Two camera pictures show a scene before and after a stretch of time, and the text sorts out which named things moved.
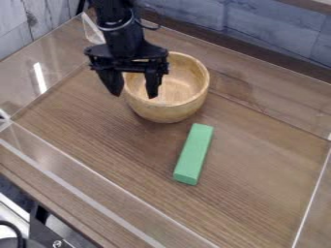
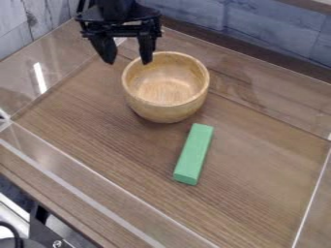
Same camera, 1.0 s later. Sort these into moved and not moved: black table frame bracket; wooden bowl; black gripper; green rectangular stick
Moved: black gripper
Not moved: green rectangular stick; black table frame bracket; wooden bowl
